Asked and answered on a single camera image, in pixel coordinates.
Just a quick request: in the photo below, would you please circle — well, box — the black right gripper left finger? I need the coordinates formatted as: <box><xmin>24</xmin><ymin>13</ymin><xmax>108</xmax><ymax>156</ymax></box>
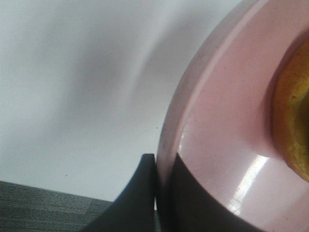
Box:
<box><xmin>81</xmin><ymin>154</ymin><xmax>156</xmax><ymax>232</ymax></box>

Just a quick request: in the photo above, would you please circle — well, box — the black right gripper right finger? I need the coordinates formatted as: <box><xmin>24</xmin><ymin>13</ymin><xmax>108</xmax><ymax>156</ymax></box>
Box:
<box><xmin>158</xmin><ymin>152</ymin><xmax>290</xmax><ymax>232</ymax></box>

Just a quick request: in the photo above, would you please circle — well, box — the pink round plate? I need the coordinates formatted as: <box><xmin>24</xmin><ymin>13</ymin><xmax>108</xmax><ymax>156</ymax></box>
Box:
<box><xmin>156</xmin><ymin>0</ymin><xmax>309</xmax><ymax>232</ymax></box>

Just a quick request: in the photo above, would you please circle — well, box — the burger with sesame bun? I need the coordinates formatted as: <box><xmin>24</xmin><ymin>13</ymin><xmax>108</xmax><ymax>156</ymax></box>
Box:
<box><xmin>272</xmin><ymin>42</ymin><xmax>309</xmax><ymax>181</ymax></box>

